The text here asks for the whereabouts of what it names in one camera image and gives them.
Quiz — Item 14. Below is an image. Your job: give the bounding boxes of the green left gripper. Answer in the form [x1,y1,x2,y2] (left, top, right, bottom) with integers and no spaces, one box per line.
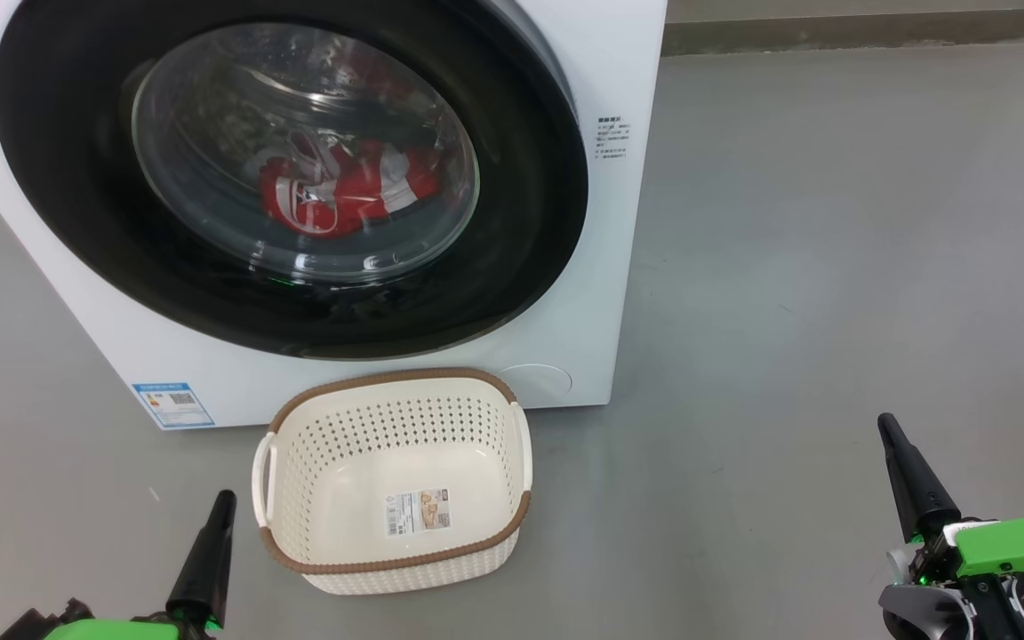
[0,489,238,640]

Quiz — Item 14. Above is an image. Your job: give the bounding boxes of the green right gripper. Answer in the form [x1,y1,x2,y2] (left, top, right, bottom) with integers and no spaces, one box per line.
[876,412,1024,640]

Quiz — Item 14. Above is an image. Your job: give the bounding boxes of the red and white garment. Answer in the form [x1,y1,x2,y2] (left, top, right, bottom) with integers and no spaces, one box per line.
[259,133,442,239]

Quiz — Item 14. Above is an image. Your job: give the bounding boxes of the black-rimmed glass washer door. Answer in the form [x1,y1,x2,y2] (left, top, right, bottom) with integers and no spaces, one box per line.
[0,0,590,361]

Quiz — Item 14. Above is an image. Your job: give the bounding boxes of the cream basket with brown rim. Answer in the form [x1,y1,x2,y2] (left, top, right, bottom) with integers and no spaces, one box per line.
[252,367,533,596]

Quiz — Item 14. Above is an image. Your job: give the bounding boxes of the printed food package label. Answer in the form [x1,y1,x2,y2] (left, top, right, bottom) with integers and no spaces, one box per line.
[385,487,451,537]

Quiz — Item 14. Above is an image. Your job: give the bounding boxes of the white front-load washing machine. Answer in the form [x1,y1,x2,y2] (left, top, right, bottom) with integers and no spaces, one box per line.
[0,0,668,433]

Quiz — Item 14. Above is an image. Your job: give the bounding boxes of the blue energy label sticker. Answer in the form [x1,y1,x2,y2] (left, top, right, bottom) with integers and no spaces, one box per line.
[132,382,216,431]

